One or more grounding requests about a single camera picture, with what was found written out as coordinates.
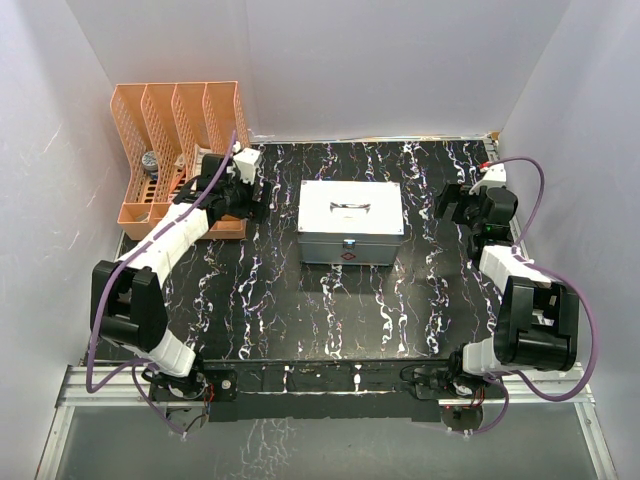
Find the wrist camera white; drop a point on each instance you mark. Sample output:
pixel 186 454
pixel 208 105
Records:
pixel 494 176
pixel 247 161

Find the orange plastic file organizer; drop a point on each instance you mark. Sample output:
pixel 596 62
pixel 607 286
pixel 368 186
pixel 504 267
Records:
pixel 170 119

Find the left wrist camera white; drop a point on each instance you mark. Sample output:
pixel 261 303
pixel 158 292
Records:
pixel 247 161

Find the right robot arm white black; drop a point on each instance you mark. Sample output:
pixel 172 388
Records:
pixel 537 322

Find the white paper packet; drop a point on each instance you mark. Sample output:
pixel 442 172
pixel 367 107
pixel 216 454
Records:
pixel 199 153

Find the round tape tin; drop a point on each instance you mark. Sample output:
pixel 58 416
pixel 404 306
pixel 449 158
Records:
pixel 149 162

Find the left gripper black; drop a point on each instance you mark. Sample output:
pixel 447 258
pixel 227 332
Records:
pixel 253 209

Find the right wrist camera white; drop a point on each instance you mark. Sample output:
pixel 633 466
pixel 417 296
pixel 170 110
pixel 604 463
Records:
pixel 494 176

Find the grey metal case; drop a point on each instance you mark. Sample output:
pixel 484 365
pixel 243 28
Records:
pixel 350 222

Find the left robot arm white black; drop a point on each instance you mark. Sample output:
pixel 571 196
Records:
pixel 127 303

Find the aluminium frame rail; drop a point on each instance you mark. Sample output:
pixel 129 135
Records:
pixel 324 421

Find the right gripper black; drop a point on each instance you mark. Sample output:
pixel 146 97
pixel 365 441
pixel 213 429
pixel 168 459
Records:
pixel 455 193

